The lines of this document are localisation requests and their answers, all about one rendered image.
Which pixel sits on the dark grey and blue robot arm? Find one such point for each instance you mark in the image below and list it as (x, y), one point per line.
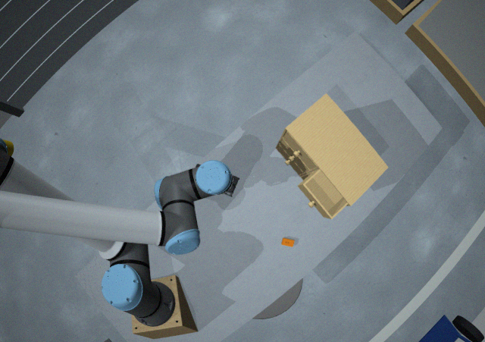
(120, 235)

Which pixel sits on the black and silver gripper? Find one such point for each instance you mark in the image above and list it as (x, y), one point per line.
(235, 181)

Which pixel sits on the tan wooden chest of drawers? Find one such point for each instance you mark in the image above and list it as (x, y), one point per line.
(337, 147)

